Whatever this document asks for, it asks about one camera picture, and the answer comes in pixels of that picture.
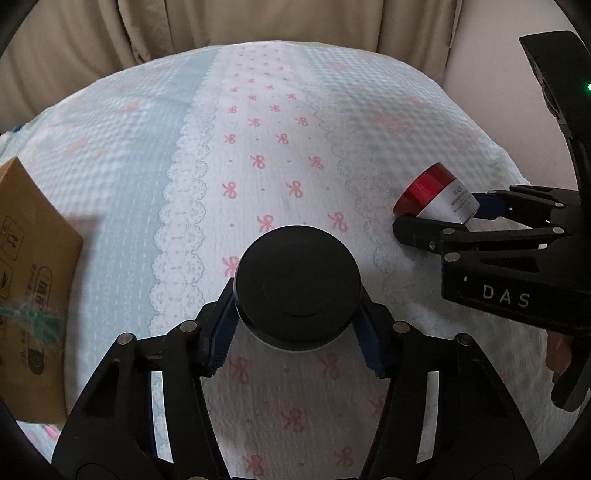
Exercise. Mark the bow print bedsheet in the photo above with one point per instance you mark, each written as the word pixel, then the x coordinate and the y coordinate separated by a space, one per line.
pixel 277 138

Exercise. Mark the black lid jar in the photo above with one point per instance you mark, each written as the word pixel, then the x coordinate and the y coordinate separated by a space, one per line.
pixel 298 277

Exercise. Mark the red lid white jar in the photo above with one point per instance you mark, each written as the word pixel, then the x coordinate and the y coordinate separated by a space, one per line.
pixel 438 194

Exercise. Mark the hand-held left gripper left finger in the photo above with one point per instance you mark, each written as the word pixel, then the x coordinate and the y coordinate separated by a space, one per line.
pixel 224 323

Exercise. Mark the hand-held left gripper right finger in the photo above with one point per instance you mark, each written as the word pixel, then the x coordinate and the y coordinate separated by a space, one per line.
pixel 369 337

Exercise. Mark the cardboard box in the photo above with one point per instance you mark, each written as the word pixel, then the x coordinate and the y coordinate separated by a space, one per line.
pixel 32 277

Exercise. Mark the beige curtain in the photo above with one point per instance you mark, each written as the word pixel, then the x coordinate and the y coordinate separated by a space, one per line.
pixel 184 27

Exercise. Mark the person's right hand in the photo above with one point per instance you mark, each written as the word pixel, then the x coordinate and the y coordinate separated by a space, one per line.
pixel 558 353

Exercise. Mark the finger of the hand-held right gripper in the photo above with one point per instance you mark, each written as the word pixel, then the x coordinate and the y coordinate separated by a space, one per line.
pixel 485 205
pixel 415 230

